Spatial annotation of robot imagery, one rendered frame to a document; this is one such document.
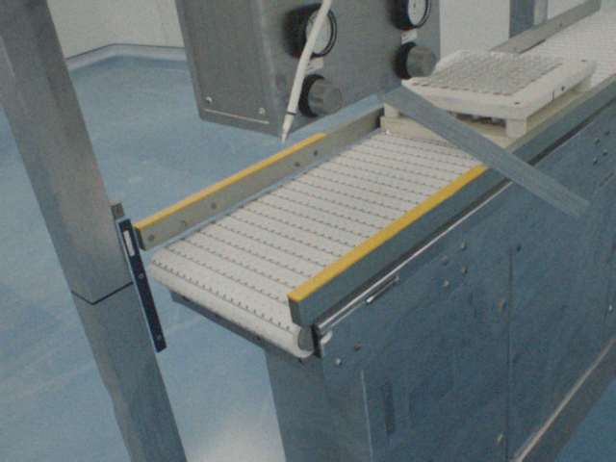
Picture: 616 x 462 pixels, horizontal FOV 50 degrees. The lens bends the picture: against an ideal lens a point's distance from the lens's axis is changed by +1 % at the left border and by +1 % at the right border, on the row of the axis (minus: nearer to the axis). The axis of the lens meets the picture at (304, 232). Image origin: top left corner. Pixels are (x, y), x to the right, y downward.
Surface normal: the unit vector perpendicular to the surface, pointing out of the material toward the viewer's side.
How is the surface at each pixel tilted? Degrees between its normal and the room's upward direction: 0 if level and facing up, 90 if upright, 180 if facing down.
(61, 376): 0
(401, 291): 90
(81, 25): 90
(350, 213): 0
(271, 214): 0
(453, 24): 90
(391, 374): 90
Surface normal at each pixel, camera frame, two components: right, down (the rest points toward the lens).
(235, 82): -0.68, 0.43
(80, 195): 0.71, 0.25
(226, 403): -0.13, -0.87
